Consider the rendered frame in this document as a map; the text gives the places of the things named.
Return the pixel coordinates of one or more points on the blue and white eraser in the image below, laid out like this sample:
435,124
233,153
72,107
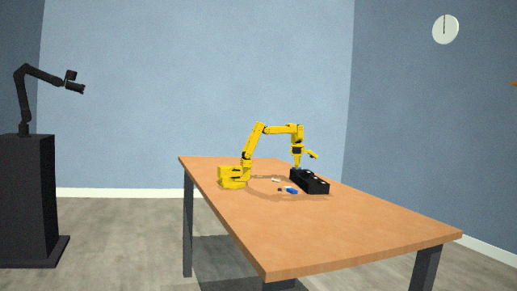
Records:
290,190

